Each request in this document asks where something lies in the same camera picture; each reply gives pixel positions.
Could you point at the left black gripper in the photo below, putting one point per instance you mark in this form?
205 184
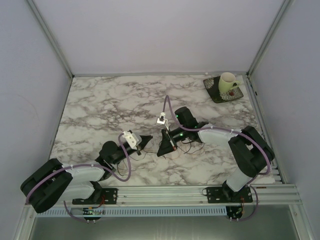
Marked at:
145 139

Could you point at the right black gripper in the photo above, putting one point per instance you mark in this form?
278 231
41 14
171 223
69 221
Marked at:
167 145

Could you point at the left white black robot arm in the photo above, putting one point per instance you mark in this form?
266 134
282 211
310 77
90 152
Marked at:
55 182

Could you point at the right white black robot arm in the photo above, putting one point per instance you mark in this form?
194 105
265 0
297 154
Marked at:
250 151

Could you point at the light green mug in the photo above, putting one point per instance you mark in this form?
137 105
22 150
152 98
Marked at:
227 82

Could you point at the right black circuit board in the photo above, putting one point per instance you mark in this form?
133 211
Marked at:
235 213

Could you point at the left green circuit board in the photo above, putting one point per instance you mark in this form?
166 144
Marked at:
89 211

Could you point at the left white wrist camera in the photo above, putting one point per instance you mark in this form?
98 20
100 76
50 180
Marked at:
132 139

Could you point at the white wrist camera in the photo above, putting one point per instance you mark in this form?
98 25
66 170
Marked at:
132 139
163 120

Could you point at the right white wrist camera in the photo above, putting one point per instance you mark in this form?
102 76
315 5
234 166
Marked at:
163 120

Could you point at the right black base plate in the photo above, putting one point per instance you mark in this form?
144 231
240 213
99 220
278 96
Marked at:
216 195

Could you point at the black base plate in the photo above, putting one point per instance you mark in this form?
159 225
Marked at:
110 195
216 195

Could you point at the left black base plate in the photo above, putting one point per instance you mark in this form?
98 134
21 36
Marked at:
110 195

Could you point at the blue slotted cable duct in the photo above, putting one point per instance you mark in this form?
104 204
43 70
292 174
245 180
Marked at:
157 211

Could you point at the aluminium front rail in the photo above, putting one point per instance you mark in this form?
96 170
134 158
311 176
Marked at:
134 196

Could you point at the left aluminium frame post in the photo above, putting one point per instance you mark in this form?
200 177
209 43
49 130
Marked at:
50 37

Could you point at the aluminium frame post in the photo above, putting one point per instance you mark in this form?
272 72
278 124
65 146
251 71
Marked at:
286 4
50 37

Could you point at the right aluminium frame post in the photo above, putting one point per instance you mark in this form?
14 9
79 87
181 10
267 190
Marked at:
286 4

